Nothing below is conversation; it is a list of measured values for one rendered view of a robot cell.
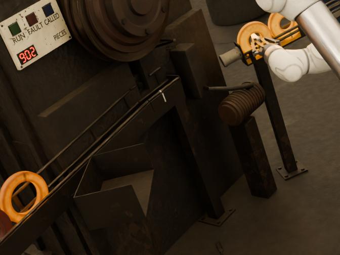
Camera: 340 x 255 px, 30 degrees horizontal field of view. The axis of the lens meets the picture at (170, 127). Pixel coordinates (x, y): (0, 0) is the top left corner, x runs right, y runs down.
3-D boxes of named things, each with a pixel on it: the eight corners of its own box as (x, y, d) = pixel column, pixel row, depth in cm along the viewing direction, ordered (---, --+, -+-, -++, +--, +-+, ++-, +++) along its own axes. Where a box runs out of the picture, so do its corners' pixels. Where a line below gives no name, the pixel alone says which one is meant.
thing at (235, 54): (222, 65, 284) (217, 54, 282) (240, 56, 285) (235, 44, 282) (226, 69, 279) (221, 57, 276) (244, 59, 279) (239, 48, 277)
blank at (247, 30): (231, 31, 278) (233, 33, 275) (262, 14, 278) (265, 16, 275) (244, 61, 284) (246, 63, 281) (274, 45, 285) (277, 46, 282)
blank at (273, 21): (262, 14, 278) (264, 16, 275) (293, -2, 278) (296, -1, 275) (274, 45, 285) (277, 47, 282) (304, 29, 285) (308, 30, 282)
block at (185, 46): (184, 98, 286) (166, 50, 276) (195, 89, 291) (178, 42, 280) (202, 99, 279) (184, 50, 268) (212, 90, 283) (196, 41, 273)
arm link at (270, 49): (291, 65, 258) (285, 59, 263) (286, 45, 253) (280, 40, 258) (270, 73, 257) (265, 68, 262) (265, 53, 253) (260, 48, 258)
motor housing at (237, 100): (245, 199, 302) (212, 101, 279) (270, 172, 314) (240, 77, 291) (267, 203, 292) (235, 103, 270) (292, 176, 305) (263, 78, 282)
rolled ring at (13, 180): (-8, 204, 214) (-12, 202, 217) (27, 234, 225) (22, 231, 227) (26, 161, 222) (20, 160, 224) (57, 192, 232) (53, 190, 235)
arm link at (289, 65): (266, 74, 257) (296, 69, 259) (281, 88, 243) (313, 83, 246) (266, 48, 252) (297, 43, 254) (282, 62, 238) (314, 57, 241)
